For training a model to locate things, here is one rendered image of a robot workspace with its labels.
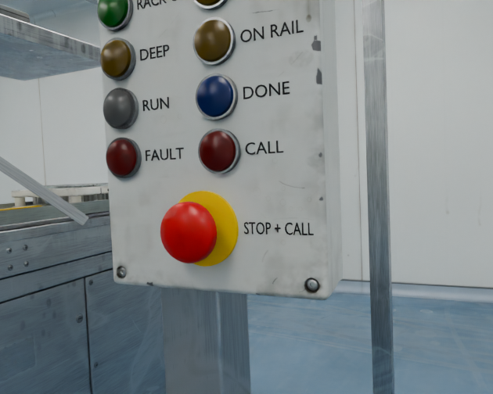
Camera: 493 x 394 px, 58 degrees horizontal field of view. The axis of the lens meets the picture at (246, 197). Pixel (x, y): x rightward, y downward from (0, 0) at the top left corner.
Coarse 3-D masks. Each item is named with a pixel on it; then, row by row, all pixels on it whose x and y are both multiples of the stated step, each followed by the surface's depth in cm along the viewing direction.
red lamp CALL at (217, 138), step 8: (208, 136) 30; (216, 136) 29; (224, 136) 29; (200, 144) 30; (208, 144) 29; (216, 144) 29; (224, 144) 29; (232, 144) 29; (200, 152) 30; (208, 152) 30; (216, 152) 29; (224, 152) 29; (232, 152) 29; (208, 160) 30; (216, 160) 29; (224, 160) 29; (232, 160) 29; (208, 168) 30; (216, 168) 30; (224, 168) 29
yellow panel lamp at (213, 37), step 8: (208, 24) 29; (216, 24) 29; (224, 24) 29; (200, 32) 29; (208, 32) 29; (216, 32) 29; (224, 32) 29; (200, 40) 29; (208, 40) 29; (216, 40) 29; (224, 40) 29; (200, 48) 29; (208, 48) 29; (216, 48) 29; (224, 48) 29; (200, 56) 29; (208, 56) 29; (216, 56) 29
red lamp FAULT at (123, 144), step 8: (112, 144) 33; (120, 144) 33; (128, 144) 32; (112, 152) 33; (120, 152) 33; (128, 152) 32; (112, 160) 33; (120, 160) 33; (128, 160) 32; (112, 168) 33; (120, 168) 33; (128, 168) 32
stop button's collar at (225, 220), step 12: (192, 192) 31; (204, 192) 30; (204, 204) 30; (216, 204) 30; (228, 204) 30; (216, 216) 30; (228, 216) 30; (228, 228) 30; (252, 228) 29; (276, 228) 29; (228, 240) 30; (216, 252) 30; (228, 252) 30; (204, 264) 31
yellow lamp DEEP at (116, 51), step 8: (120, 40) 32; (104, 48) 33; (112, 48) 32; (120, 48) 32; (128, 48) 32; (104, 56) 33; (112, 56) 32; (120, 56) 32; (128, 56) 32; (104, 64) 33; (112, 64) 32; (120, 64) 32; (128, 64) 32; (112, 72) 32; (120, 72) 32
